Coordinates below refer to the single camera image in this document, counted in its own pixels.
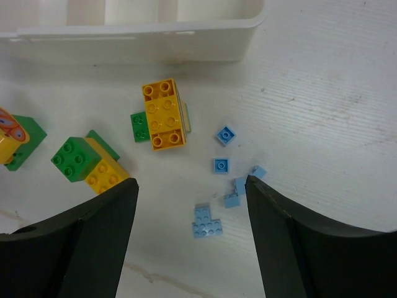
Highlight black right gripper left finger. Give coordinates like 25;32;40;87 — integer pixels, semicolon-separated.
1;178;139;297

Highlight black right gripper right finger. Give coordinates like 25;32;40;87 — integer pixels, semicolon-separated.
245;176;396;297

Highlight yellow square duplo brick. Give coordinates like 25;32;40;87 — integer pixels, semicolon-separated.
84;158;130;194

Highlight green square duplo brick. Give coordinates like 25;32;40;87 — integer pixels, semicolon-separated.
51;137;102;183

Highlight green duplo base plate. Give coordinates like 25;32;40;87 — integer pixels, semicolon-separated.
4;114;48;172

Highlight yellow butterfly duplo brick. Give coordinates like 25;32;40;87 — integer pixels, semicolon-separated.
1;108;30;165

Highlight small green duplo plate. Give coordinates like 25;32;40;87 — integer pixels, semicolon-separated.
130;112;150;143

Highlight yellow long duplo brick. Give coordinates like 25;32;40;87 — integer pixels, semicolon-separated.
142;78;186;151

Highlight light blue lego lower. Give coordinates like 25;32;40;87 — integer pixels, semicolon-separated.
223;193;241;209

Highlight light blue lego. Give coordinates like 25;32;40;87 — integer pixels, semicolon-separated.
213;158;230;174
250;165;267;179
215;125;236;147
234;176;246;196
223;193;241;209

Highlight light blue lego middle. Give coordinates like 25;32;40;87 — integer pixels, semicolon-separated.
234;176;246;196

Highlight light blue lego right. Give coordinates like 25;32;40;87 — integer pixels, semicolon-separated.
250;165;267;179

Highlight light blue lego plate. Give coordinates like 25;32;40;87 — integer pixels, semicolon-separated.
192;204;223;239

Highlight green brick under stack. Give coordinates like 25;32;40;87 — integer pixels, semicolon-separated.
84;130;120;161

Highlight light blue lego upper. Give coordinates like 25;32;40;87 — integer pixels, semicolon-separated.
215;125;236;147

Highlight white divided plastic tray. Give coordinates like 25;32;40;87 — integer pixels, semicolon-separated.
1;1;266;65

